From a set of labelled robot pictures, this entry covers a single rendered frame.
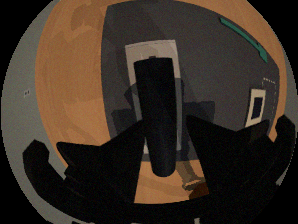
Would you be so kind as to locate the green small trowel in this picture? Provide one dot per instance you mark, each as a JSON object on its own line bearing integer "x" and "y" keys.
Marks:
{"x": 261, "y": 51}

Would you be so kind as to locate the beige square tile with dark centre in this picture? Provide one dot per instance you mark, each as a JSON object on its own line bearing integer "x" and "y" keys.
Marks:
{"x": 254, "y": 112}

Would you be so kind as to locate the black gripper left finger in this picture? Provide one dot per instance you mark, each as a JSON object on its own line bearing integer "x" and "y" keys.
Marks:
{"x": 118, "y": 161}

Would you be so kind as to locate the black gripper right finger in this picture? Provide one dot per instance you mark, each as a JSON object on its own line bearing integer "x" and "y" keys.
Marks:
{"x": 218, "y": 149}

